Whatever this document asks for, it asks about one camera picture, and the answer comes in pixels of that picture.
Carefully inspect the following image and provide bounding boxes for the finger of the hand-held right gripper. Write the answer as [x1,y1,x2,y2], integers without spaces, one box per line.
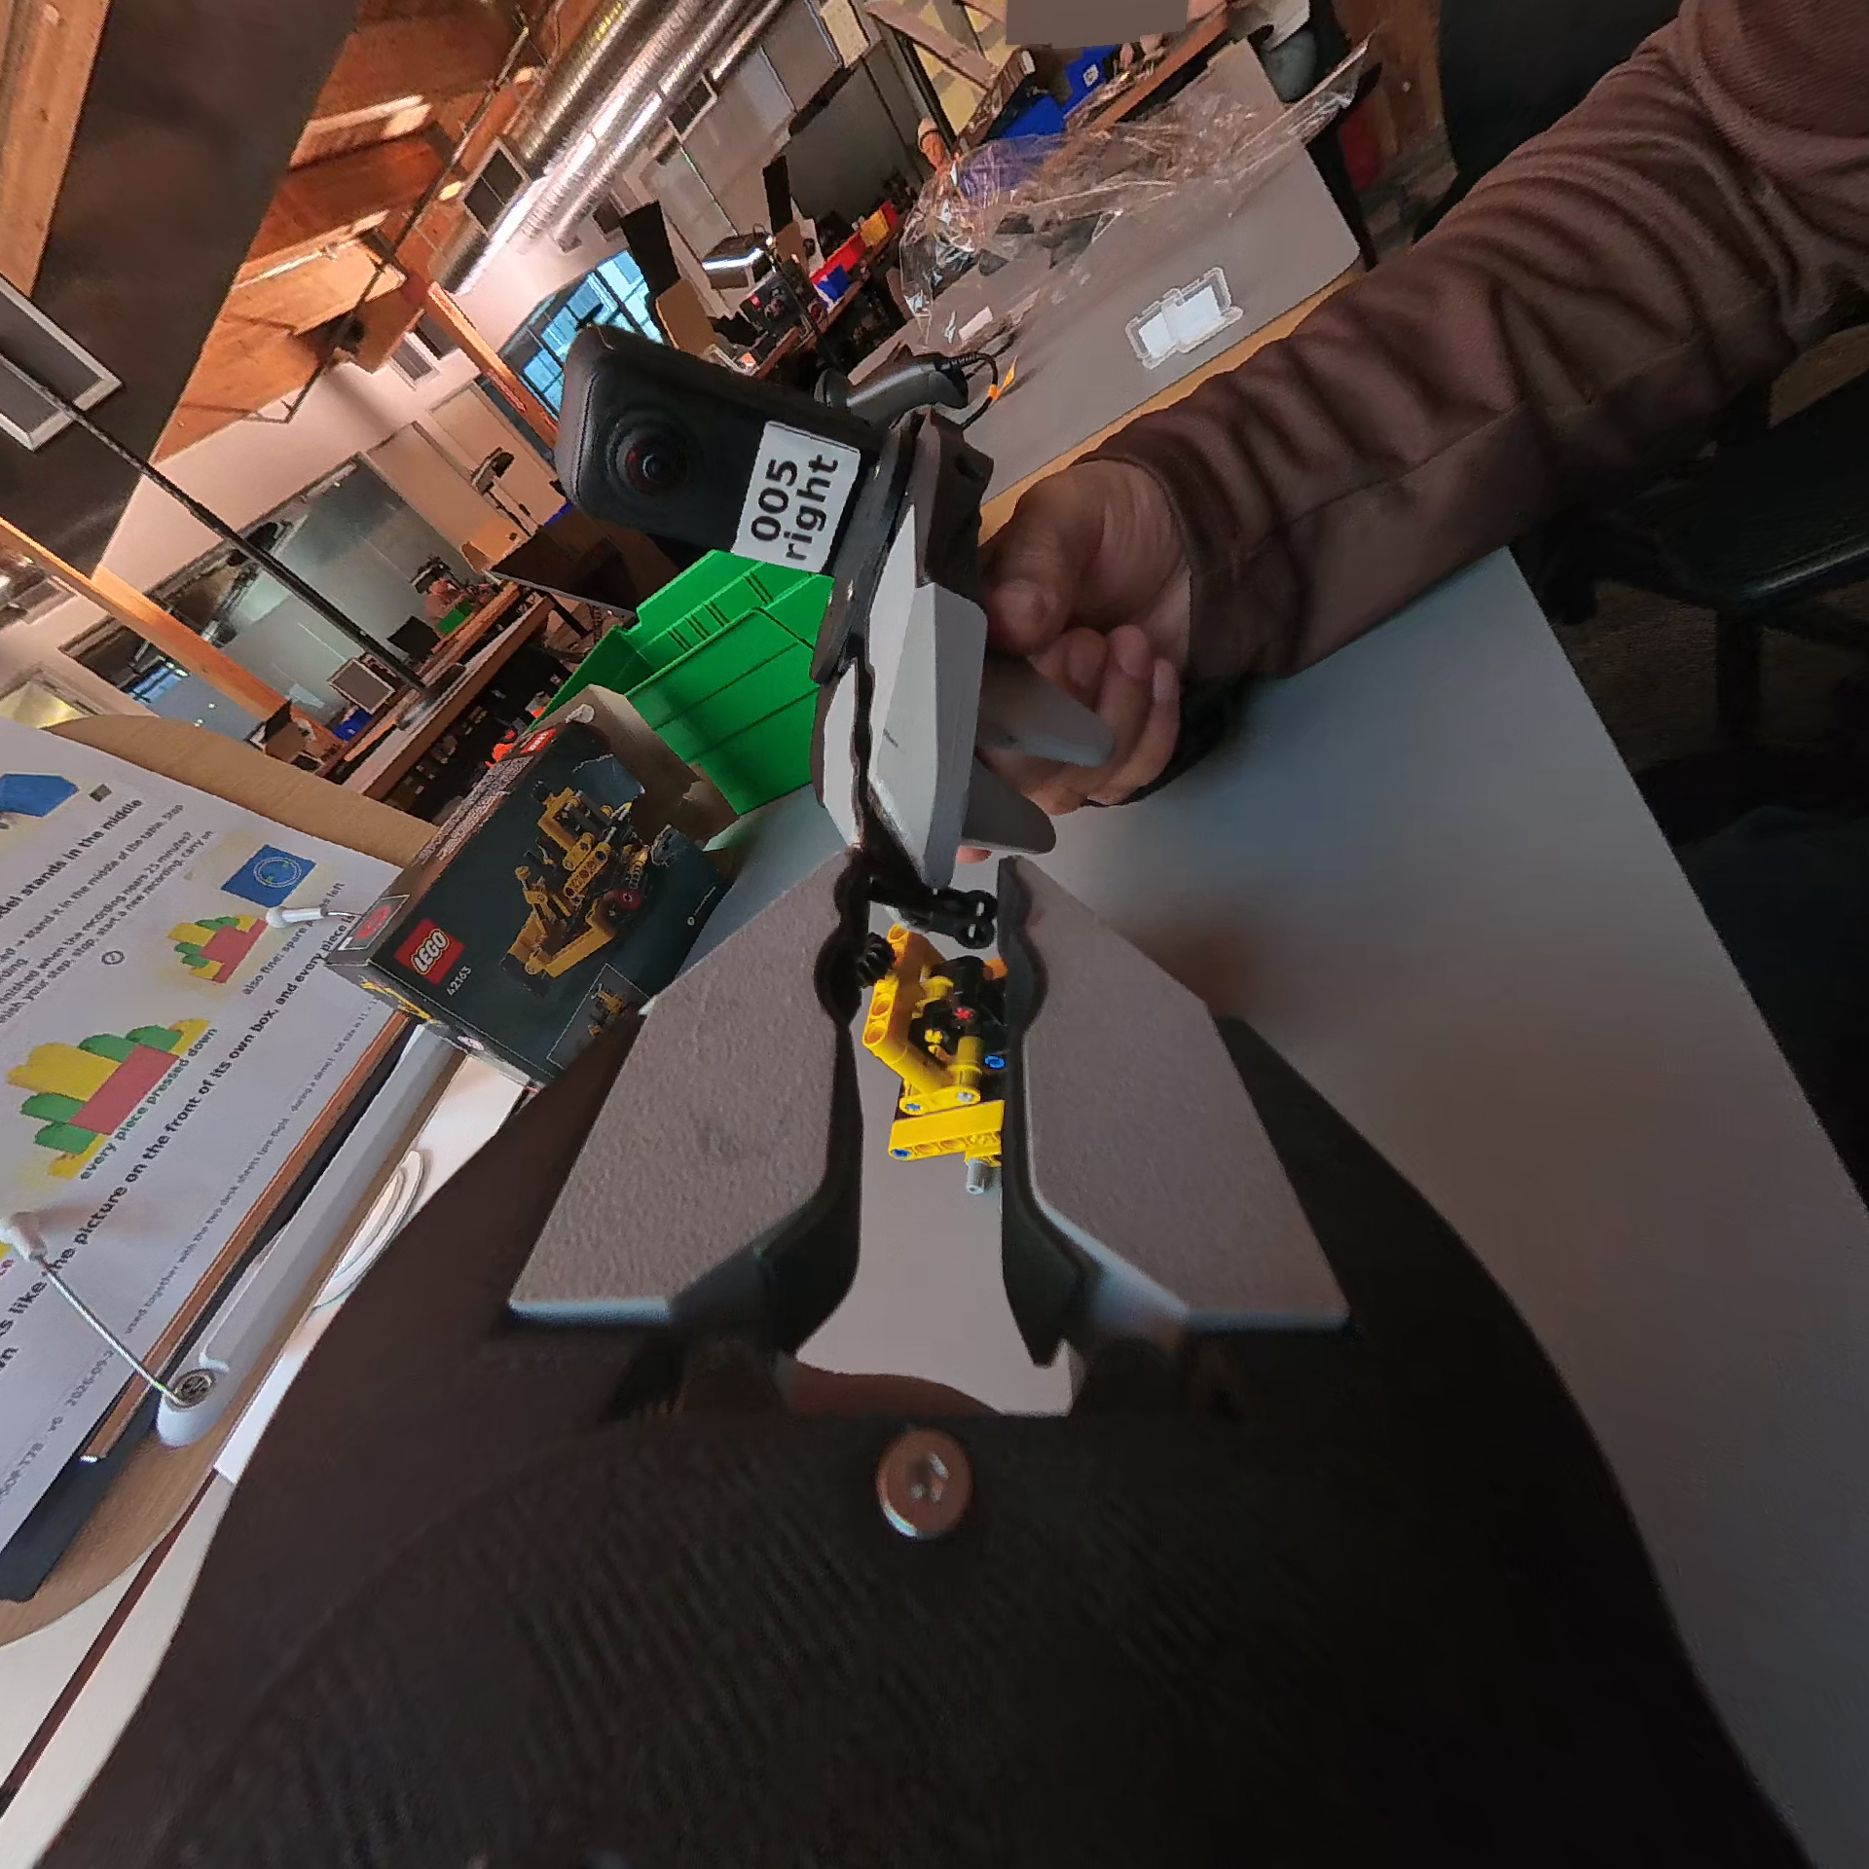
[855,487,991,896]
[805,665,883,877]

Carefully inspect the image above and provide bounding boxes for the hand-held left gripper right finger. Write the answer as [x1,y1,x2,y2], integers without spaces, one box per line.
[996,858,1352,1367]

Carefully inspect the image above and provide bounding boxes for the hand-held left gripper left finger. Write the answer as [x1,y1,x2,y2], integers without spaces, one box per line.
[507,856,866,1360]

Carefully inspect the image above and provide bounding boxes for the black lego pin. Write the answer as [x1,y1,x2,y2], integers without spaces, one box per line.
[866,877,996,939]

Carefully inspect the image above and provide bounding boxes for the yellow black lego model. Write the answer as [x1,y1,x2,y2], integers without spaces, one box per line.
[855,926,1012,1196]

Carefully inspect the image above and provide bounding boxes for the person's right forearm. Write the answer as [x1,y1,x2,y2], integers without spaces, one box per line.
[1095,0,1869,692]

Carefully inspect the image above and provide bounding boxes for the dark lego set box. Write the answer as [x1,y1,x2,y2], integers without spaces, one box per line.
[327,715,739,1090]

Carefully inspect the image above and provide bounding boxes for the person's right hand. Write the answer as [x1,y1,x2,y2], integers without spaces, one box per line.
[976,457,1194,817]

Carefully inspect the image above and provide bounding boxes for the green plastic bin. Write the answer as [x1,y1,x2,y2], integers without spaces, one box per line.
[545,547,838,822]

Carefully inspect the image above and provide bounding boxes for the grey barcode scanner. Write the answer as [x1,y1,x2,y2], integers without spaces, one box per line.
[812,349,975,428]

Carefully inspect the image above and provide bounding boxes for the small clear plastic packet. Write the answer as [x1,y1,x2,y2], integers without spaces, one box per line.
[1121,270,1245,364]

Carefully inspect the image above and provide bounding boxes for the crumpled clear plastic bag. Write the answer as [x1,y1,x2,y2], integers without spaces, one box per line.
[893,100,1275,318]

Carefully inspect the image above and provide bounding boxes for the printed instruction sheet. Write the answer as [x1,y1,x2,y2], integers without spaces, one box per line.
[0,719,416,1559]

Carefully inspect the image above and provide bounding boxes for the black office chair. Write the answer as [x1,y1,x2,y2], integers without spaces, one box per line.
[1504,277,1869,853]

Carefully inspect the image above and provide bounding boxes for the silver ventilation duct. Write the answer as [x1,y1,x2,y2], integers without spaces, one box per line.
[436,0,823,301]

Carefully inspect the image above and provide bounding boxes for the white wire sheet holder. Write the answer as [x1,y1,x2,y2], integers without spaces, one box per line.
[0,901,433,1452]

